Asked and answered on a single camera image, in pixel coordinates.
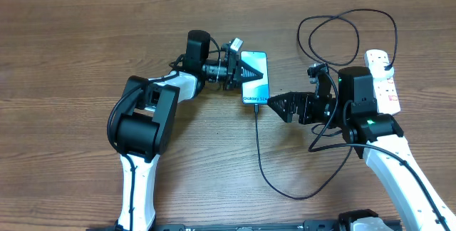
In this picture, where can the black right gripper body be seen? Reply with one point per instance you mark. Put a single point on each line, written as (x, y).
(323, 110)

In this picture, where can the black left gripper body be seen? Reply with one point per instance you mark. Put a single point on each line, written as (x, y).
(231, 69)

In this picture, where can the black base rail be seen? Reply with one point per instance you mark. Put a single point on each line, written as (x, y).
(352, 220)

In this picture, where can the white power strip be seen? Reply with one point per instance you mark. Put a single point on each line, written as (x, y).
(385, 90)

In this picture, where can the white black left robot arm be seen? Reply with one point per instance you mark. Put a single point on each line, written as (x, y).
(140, 124)

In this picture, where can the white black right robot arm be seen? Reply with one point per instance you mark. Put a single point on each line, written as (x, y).
(350, 104)

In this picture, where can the Samsung Galaxy smartphone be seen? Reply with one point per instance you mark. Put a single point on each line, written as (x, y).
(255, 80)

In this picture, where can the white charger plug adapter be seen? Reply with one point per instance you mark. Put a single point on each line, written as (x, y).
(381, 71)

